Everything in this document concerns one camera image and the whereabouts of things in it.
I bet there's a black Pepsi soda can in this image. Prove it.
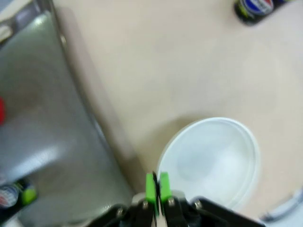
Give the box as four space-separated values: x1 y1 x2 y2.
0 179 39 215
233 0 276 26

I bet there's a white translucent plastic bowl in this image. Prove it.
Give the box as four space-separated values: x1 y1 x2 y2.
157 117 260 211

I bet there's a brown plastic serving tray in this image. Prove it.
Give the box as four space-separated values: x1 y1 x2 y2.
0 0 152 227

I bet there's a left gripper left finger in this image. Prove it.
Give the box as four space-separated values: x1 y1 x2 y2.
89 173 160 227

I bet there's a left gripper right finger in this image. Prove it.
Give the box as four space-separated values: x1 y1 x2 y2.
160 171 266 227

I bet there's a red plastic cup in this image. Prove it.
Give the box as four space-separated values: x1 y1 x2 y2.
0 96 6 124

